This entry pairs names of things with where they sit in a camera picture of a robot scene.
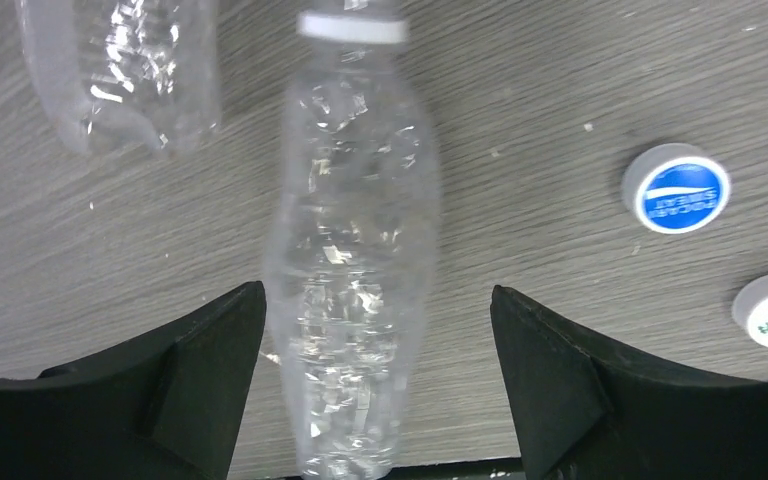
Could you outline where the pepsi bottle centre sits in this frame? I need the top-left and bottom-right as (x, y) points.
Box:
(16, 0), (222, 155)

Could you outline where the blue white cap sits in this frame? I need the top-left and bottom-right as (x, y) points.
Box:
(621, 143), (732, 235)

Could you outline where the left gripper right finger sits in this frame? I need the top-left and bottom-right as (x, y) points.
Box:
(490, 286), (768, 479)

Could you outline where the clear bottle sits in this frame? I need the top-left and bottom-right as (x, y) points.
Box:
(263, 1), (442, 479)

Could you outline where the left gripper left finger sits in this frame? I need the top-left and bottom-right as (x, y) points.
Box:
(0, 281), (266, 479)

